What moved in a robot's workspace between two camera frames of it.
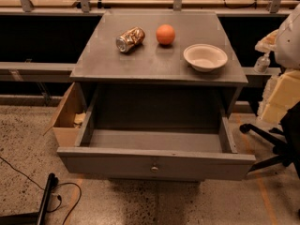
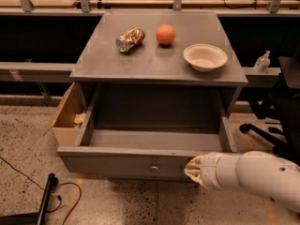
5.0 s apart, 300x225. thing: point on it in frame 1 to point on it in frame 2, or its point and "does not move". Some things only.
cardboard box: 68,117 does not move
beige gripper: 290,46 to 208,170
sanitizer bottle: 262,64 does not move
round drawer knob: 155,170 does not move
